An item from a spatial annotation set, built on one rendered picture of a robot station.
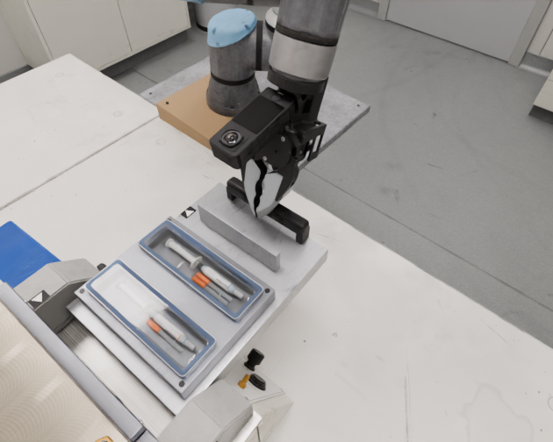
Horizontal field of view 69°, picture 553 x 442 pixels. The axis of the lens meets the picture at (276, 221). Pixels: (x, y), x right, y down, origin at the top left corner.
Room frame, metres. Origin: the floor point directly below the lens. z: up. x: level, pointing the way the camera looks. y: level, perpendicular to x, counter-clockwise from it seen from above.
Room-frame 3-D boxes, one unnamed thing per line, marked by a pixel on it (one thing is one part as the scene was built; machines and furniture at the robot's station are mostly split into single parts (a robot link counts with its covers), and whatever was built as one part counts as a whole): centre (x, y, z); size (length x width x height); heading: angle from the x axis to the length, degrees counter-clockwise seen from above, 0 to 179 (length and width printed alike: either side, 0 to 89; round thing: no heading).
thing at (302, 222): (0.40, 0.02, 0.99); 0.15 x 0.02 x 0.04; 51
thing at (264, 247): (0.30, 0.10, 0.97); 0.30 x 0.22 x 0.08; 141
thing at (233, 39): (0.97, 0.10, 0.95); 0.13 x 0.12 x 0.14; 90
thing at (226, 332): (0.26, 0.13, 0.98); 0.20 x 0.17 x 0.03; 51
